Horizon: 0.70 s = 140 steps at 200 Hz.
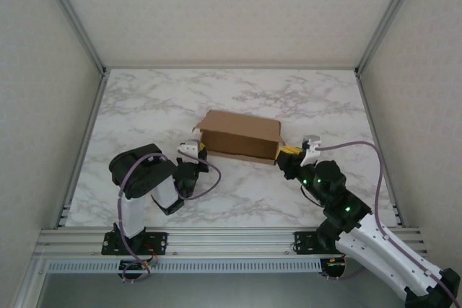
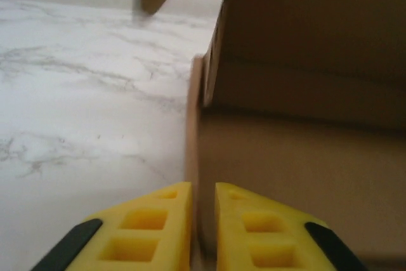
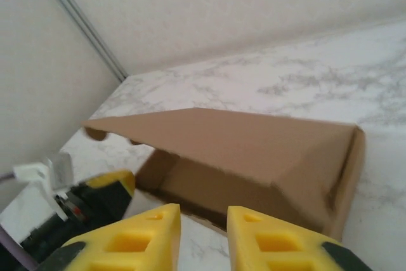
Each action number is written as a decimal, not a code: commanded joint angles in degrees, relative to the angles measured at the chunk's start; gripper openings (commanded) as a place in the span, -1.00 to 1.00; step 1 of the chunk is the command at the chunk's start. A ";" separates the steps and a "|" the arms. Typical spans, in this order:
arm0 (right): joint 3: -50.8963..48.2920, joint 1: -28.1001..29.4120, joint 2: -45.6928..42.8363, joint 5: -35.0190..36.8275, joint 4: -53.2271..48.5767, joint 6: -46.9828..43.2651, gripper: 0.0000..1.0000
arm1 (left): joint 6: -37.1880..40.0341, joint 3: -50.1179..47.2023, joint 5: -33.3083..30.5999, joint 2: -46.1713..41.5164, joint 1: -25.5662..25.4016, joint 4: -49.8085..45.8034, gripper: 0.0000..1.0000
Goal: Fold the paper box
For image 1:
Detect brown cardboard box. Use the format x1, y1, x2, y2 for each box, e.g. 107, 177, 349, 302
191, 109, 286, 167

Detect black controller board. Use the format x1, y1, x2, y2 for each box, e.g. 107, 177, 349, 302
118, 259, 152, 282
322, 257, 347, 280

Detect grey metal panel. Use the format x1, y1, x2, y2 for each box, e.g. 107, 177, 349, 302
35, 272, 409, 308

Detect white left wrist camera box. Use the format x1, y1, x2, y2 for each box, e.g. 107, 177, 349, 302
176, 140, 202, 154

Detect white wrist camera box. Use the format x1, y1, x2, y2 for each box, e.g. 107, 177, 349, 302
176, 140, 202, 154
301, 134, 322, 168

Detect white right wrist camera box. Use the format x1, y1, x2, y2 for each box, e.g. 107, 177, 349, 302
301, 134, 322, 168

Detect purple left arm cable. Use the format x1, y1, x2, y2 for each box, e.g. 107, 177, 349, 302
117, 151, 222, 283

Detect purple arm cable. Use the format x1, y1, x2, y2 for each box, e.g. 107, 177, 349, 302
117, 151, 222, 283
313, 141, 456, 308

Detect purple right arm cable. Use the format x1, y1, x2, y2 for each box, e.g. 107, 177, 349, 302
313, 141, 456, 308

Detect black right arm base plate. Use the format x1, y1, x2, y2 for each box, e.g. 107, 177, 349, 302
294, 230, 342, 255

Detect aluminium table edge rail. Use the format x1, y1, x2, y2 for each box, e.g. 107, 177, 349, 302
53, 69, 109, 229
103, 65, 359, 71
355, 69, 407, 228

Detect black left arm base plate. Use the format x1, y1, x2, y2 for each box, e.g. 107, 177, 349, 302
101, 230, 170, 257

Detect wide aluminium mounting rail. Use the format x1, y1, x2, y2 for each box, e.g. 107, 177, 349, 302
35, 227, 429, 258

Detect white slotted cable duct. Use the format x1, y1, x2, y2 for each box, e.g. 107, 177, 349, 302
46, 259, 323, 273

